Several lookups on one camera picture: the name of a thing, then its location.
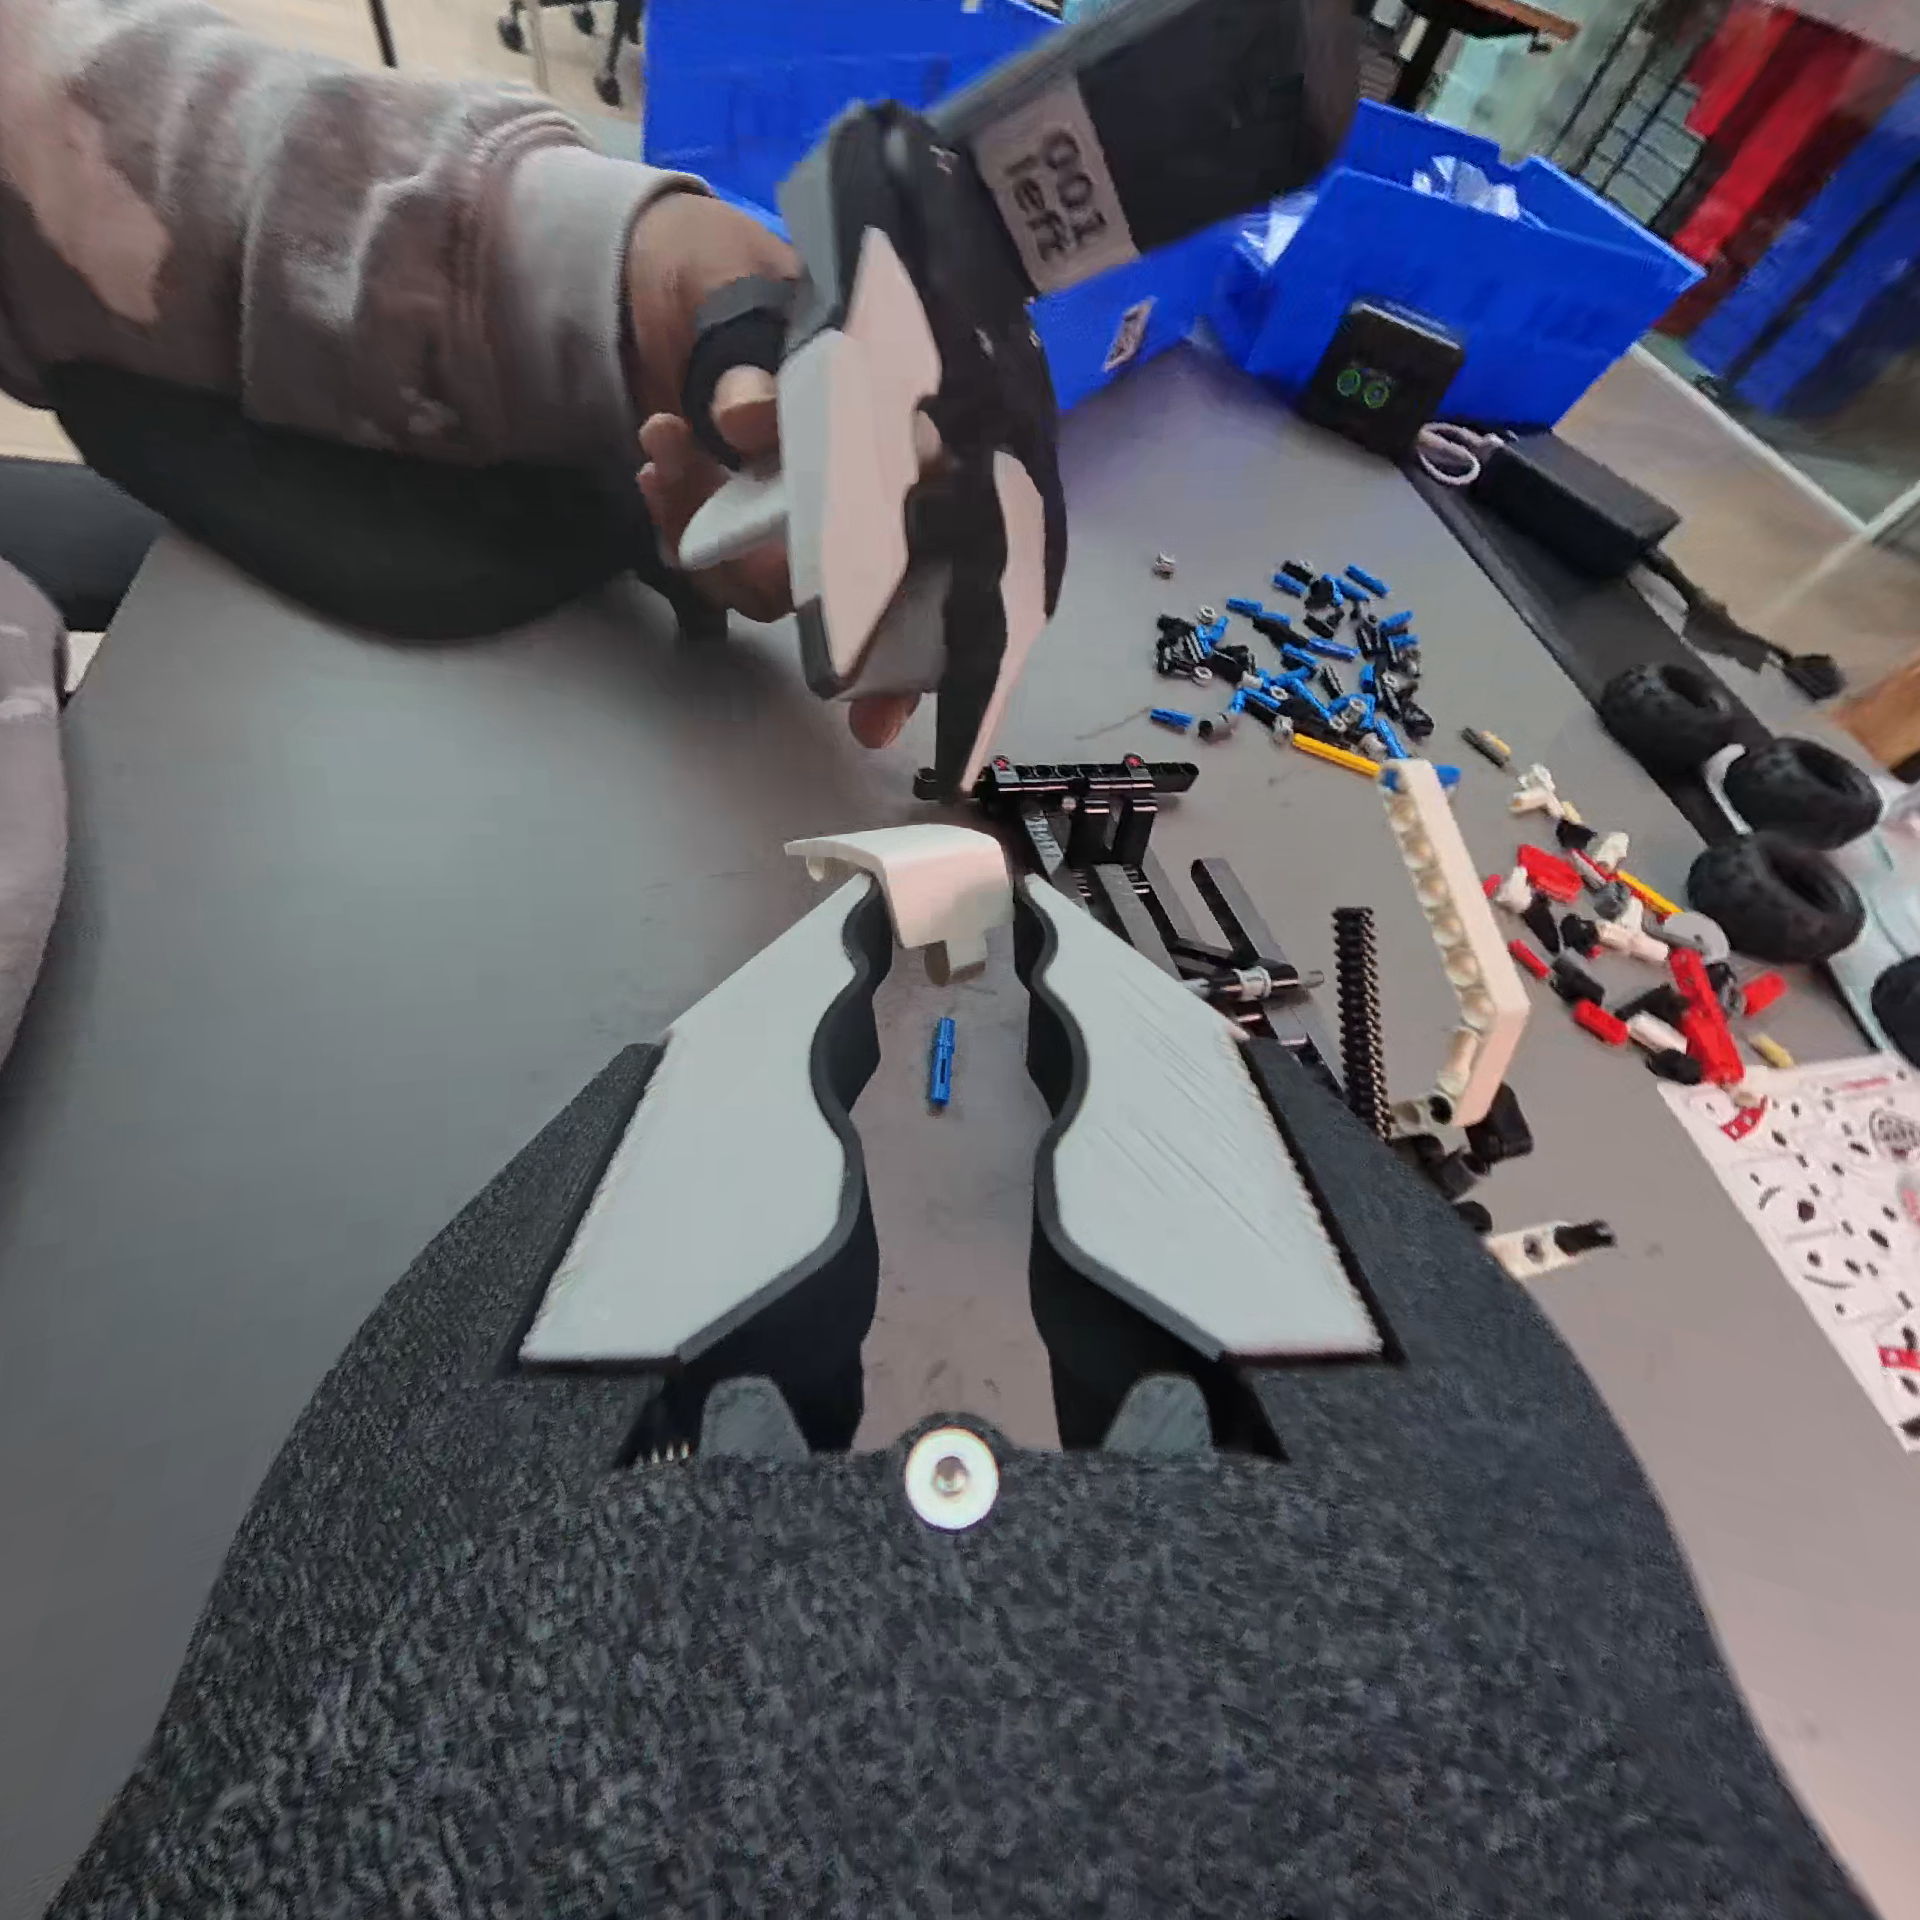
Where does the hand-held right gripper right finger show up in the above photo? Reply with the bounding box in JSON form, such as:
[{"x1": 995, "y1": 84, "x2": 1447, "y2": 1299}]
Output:
[{"x1": 1015, "y1": 875, "x2": 1386, "y2": 1363}]

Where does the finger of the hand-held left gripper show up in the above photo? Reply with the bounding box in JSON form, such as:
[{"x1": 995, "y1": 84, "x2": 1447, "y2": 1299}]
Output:
[
  {"x1": 913, "y1": 441, "x2": 1070, "y2": 804},
  {"x1": 776, "y1": 223, "x2": 962, "y2": 703}
]

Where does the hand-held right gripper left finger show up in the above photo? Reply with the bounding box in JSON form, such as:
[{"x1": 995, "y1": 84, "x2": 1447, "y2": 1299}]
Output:
[{"x1": 514, "y1": 874, "x2": 891, "y2": 1367}]

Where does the grey black toy chassis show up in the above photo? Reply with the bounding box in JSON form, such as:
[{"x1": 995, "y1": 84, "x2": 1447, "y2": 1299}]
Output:
[{"x1": 915, "y1": 755, "x2": 1621, "y2": 1280}]

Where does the white curved toy panel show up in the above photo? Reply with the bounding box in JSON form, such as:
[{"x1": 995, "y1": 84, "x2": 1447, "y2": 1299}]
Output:
[{"x1": 784, "y1": 821, "x2": 1010, "y2": 988}]

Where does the white bent toy beam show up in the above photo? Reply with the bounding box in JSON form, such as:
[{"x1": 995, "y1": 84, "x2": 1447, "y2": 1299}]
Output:
[{"x1": 1381, "y1": 755, "x2": 1537, "y2": 1134}]

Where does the person's left forearm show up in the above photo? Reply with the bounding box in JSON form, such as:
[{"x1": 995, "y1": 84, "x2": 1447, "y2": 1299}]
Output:
[{"x1": 0, "y1": 0, "x2": 709, "y2": 468}]

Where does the grey desk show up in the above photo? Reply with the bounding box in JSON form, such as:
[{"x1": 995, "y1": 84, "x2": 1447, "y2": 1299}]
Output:
[{"x1": 0, "y1": 335, "x2": 1920, "y2": 1907}]

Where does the black desk mat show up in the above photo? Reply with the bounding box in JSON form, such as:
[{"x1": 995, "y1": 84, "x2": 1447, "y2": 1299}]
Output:
[{"x1": 1411, "y1": 449, "x2": 1920, "y2": 961}]

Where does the person's left hand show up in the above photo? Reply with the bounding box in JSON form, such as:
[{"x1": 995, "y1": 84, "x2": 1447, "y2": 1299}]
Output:
[{"x1": 622, "y1": 191, "x2": 920, "y2": 752}]

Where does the black sensor box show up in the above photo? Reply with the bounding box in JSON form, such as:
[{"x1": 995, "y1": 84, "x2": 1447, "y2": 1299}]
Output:
[{"x1": 1296, "y1": 299, "x2": 1465, "y2": 460}]

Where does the pile of blue black pins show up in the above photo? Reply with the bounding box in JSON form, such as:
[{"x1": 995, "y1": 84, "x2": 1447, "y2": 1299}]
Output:
[{"x1": 1146, "y1": 554, "x2": 1465, "y2": 781}]

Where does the blue labelled storage bin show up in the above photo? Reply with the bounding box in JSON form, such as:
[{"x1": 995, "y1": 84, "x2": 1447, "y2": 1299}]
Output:
[{"x1": 642, "y1": 0, "x2": 1279, "y2": 414}]

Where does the pile of red white pieces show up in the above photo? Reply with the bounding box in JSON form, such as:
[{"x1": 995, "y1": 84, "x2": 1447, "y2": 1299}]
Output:
[{"x1": 1463, "y1": 725, "x2": 1794, "y2": 1103}]

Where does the black power adapter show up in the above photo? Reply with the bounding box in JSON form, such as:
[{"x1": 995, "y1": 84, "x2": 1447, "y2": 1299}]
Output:
[{"x1": 1476, "y1": 432, "x2": 1682, "y2": 580}]

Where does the toy sticker sheet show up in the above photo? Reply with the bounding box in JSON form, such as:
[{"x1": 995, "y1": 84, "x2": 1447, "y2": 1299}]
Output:
[{"x1": 1657, "y1": 1049, "x2": 1920, "y2": 1449}]

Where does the white book stand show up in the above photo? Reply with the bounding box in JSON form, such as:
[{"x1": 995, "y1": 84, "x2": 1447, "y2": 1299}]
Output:
[{"x1": 1702, "y1": 741, "x2": 1920, "y2": 1051}]

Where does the person's grey printed sweatshirt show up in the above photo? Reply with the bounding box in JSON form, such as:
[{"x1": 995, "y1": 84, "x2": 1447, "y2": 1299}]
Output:
[{"x1": 0, "y1": 554, "x2": 71, "y2": 1067}]

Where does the black adapter cable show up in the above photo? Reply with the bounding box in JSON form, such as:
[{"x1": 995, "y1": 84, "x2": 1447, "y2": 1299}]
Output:
[{"x1": 1643, "y1": 545, "x2": 1849, "y2": 700}]

